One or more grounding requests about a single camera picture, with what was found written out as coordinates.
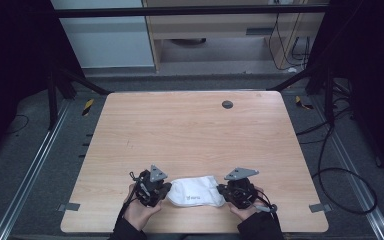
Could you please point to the person's left hand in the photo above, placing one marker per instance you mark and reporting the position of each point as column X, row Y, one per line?
column 140, row 213

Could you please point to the metal floor rail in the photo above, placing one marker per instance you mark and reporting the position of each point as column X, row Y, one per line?
column 30, row 173
column 353, row 173

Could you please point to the yellow black striped tape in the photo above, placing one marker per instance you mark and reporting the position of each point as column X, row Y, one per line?
column 301, row 103
column 87, row 107

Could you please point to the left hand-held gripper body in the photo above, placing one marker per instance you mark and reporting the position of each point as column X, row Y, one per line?
column 149, row 190

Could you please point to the white cabinet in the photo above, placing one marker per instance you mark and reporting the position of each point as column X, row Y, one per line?
column 106, row 41

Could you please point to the white sock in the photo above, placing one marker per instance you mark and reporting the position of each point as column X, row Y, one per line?
column 209, row 180
column 193, row 195

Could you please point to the black curtain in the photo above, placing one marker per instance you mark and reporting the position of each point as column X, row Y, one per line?
column 16, row 60
column 373, row 66

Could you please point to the white plug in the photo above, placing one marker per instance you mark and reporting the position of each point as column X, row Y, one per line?
column 292, row 70

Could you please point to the round table grommet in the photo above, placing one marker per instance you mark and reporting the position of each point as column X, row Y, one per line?
column 227, row 104

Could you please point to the light wooden desk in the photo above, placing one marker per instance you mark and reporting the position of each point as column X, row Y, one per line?
column 213, row 23

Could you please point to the person's right hand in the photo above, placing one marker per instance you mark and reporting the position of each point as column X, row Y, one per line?
column 246, row 214

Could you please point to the black metal stand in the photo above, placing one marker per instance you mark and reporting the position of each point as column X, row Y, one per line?
column 51, row 100
column 329, row 96

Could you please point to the black horizontal bar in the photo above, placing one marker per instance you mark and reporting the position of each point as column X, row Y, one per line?
column 193, row 11

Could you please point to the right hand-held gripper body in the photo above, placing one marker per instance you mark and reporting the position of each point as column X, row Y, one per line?
column 241, row 193

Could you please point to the grey tape piece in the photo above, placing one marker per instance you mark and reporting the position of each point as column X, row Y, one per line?
column 320, row 207
column 68, row 207

